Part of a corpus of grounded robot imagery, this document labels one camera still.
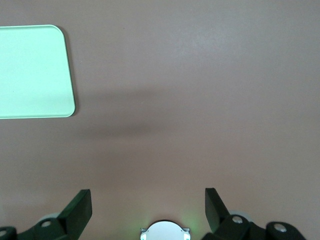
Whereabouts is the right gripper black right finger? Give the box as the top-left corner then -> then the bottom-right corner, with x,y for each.
201,187 -> 307,240

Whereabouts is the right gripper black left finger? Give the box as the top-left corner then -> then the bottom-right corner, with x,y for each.
0,189 -> 93,240

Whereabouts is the light green rectangular tray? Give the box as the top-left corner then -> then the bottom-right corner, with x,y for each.
0,24 -> 76,120

